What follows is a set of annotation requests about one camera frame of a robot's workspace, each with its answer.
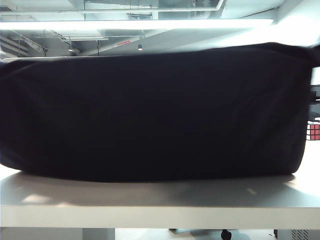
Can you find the long ceiling light strip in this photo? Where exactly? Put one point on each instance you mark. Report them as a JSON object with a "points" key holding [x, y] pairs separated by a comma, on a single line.
{"points": [[125, 24]]}

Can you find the black chair base castor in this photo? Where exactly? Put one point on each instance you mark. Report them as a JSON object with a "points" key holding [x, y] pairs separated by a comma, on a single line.
{"points": [[226, 235]]}

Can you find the red ceiling sign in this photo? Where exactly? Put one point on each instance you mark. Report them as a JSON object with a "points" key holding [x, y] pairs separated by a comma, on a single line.
{"points": [[123, 43]]}

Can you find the grey table leg panel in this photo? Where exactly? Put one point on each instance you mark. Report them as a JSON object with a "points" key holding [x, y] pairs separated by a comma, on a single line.
{"points": [[98, 235]]}

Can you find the Rubik's cube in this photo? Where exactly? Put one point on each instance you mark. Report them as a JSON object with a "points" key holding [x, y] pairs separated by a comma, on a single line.
{"points": [[314, 132]]}

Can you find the grey computer tower grille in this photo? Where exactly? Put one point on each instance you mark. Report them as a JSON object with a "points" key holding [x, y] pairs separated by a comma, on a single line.
{"points": [[300, 235]]}

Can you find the white ceiling pipe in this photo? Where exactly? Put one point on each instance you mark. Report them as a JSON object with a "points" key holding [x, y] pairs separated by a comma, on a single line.
{"points": [[150, 10]]}

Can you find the black polo T-shirt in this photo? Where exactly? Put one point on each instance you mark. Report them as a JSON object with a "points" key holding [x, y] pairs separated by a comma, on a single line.
{"points": [[150, 112]]}

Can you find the black mesh office chair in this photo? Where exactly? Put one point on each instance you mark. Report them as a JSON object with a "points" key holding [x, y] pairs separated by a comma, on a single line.
{"points": [[315, 110]]}

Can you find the black pendant spot lamp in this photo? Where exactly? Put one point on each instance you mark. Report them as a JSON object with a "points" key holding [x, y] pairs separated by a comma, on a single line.
{"points": [[71, 48], [140, 47]]}

